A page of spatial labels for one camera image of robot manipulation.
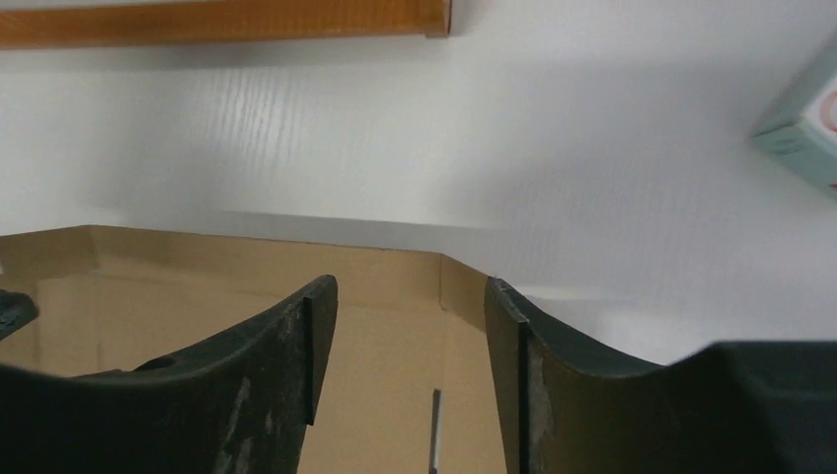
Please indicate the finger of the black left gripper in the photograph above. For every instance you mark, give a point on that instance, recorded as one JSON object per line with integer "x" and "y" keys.
{"x": 16, "y": 311}

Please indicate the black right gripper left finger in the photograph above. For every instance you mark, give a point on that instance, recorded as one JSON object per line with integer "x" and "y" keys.
{"x": 239, "y": 401}

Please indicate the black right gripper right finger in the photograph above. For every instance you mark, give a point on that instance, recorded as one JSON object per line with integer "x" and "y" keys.
{"x": 568, "y": 403}

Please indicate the white teal small carton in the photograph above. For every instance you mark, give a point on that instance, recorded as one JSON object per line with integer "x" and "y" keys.
{"x": 799, "y": 129}

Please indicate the orange wooden shelf rack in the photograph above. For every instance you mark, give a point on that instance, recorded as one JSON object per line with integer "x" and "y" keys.
{"x": 193, "y": 22}

